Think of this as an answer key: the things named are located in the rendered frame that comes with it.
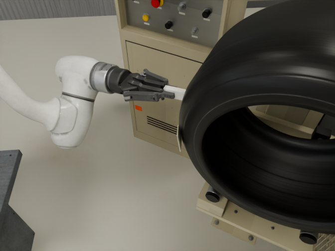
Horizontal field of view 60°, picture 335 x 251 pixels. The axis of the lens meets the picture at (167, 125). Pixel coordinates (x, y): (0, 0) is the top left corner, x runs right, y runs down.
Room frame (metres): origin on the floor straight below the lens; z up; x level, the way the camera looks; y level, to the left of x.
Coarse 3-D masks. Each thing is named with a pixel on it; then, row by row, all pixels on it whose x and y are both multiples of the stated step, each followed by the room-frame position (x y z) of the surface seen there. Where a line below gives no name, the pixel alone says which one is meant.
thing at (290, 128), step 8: (256, 112) 0.72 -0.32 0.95; (264, 120) 0.68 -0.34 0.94; (272, 120) 0.68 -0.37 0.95; (280, 120) 0.68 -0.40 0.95; (280, 128) 0.66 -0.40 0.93; (288, 128) 0.65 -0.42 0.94; (296, 128) 0.64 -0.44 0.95; (304, 128) 0.64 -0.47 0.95; (296, 136) 0.63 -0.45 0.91; (304, 136) 0.62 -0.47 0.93
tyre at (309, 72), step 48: (288, 0) 0.61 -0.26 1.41; (240, 48) 0.46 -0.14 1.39; (288, 48) 0.41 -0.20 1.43; (192, 96) 0.46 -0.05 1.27; (240, 96) 0.39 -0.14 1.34; (288, 96) 0.36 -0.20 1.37; (192, 144) 0.43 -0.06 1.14; (240, 144) 0.58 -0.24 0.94; (288, 144) 0.56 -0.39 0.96; (240, 192) 0.38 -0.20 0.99; (288, 192) 0.42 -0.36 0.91
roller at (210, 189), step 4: (208, 188) 0.43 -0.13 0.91; (212, 188) 0.43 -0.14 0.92; (208, 192) 0.42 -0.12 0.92; (212, 192) 0.41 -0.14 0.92; (216, 192) 0.41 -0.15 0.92; (208, 196) 0.41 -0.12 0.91; (212, 196) 0.40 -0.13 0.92; (216, 196) 0.40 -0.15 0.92; (220, 196) 0.41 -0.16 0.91; (212, 200) 0.40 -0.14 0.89; (216, 200) 0.40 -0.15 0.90
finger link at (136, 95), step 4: (124, 92) 0.59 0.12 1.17; (128, 92) 0.59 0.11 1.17; (132, 92) 0.58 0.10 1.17; (136, 92) 0.58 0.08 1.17; (140, 92) 0.58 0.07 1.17; (144, 92) 0.58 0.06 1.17; (148, 92) 0.58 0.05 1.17; (152, 92) 0.58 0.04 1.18; (156, 92) 0.57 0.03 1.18; (124, 96) 0.58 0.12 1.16; (128, 96) 0.58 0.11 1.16; (132, 96) 0.58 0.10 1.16; (136, 96) 0.57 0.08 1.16; (140, 96) 0.57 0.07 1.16; (144, 96) 0.57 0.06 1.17; (148, 96) 0.57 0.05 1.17; (152, 96) 0.56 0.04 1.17; (156, 96) 0.56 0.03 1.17; (128, 100) 0.58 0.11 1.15; (132, 100) 0.58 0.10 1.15; (136, 100) 0.57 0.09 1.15; (140, 100) 0.57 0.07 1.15; (144, 100) 0.57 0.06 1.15; (148, 100) 0.57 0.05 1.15; (152, 100) 0.56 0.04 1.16
